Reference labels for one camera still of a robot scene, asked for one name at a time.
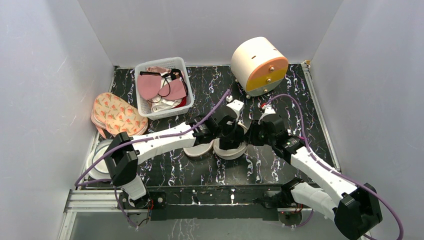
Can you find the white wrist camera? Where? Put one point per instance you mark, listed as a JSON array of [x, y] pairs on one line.
[[266, 110], [235, 105]]

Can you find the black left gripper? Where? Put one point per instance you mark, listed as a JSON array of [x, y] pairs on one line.
[[228, 138]]

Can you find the white mesh laundry bag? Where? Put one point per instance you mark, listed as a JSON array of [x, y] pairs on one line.
[[193, 151]]

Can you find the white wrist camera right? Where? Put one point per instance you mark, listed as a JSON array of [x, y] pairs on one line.
[[266, 110]]

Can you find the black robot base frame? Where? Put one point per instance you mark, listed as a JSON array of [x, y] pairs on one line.
[[259, 201]]

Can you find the cream orange cylindrical machine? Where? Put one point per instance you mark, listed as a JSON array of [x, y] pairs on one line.
[[258, 66]]

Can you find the red garment in basket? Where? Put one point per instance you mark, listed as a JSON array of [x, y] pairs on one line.
[[182, 103]]

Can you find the pink bra in basket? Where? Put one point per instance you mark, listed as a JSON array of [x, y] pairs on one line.
[[169, 85]]

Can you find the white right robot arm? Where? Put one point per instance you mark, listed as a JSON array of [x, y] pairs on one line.
[[354, 210]]

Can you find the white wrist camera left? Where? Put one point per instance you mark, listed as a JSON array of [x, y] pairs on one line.
[[235, 105]]

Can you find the white plastic basket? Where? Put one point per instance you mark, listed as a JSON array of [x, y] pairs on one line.
[[160, 108]]

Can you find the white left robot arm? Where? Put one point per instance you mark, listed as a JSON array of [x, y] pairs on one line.
[[125, 153]]

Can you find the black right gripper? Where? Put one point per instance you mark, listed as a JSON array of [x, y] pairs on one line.
[[253, 133]]

